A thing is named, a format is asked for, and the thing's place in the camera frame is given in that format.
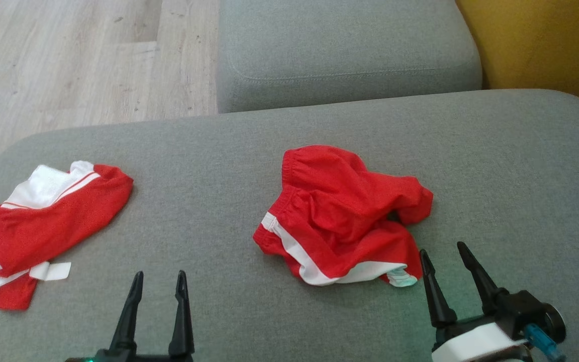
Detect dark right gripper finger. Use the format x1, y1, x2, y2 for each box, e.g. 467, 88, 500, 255
457, 242, 509, 316
420, 249, 457, 328

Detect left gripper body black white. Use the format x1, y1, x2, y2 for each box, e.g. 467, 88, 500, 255
66, 350, 195, 362

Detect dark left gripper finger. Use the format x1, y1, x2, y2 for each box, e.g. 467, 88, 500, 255
169, 270, 195, 358
110, 271, 144, 355

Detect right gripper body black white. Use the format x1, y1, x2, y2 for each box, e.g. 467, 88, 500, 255
431, 290, 567, 362

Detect red and white jersey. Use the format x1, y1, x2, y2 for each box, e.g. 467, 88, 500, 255
0, 160, 134, 311

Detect red shorts with white stripe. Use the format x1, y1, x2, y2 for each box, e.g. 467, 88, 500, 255
253, 145, 434, 287

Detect blue right gripper plug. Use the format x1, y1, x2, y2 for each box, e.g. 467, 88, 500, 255
525, 323, 566, 362

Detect large grey sofa seat cushion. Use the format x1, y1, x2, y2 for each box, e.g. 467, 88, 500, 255
0, 89, 579, 362

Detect small grey sofa cushion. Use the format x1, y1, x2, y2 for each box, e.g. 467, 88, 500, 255
217, 0, 483, 114

